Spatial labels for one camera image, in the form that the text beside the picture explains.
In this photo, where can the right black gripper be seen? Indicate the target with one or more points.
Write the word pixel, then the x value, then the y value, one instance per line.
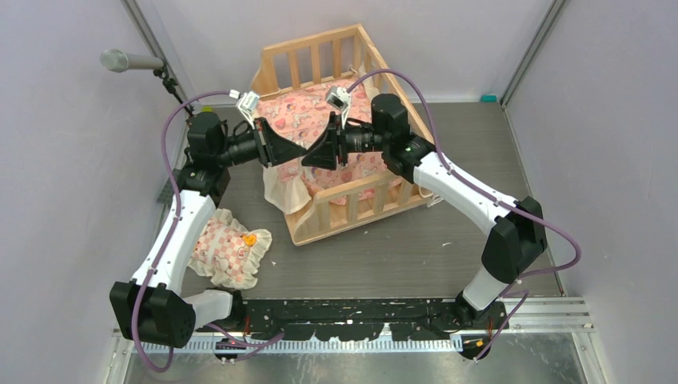
pixel 333 144

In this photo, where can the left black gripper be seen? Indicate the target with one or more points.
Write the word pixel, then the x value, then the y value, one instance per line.
pixel 273 149

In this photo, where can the wooden slatted pet bed frame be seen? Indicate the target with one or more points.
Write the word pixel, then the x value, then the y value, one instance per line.
pixel 325 57

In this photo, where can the pink printed cushion with ties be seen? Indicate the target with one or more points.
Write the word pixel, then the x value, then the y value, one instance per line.
pixel 301 116

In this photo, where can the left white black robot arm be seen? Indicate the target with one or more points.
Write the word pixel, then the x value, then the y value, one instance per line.
pixel 149 308

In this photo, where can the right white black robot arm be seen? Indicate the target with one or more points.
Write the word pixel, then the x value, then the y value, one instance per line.
pixel 515 235

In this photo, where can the small checkered ruffled pillow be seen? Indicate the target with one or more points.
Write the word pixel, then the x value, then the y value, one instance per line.
pixel 228 254

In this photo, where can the grey building plate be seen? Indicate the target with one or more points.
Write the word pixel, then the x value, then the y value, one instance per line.
pixel 166 195

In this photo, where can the teal small block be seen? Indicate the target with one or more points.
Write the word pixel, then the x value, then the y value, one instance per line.
pixel 490 98

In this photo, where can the silver microphone on tripod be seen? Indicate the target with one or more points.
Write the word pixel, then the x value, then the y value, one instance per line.
pixel 117 61

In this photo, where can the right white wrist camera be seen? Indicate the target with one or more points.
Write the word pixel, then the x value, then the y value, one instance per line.
pixel 340 99

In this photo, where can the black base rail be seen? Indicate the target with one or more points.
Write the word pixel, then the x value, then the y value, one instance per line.
pixel 352 320

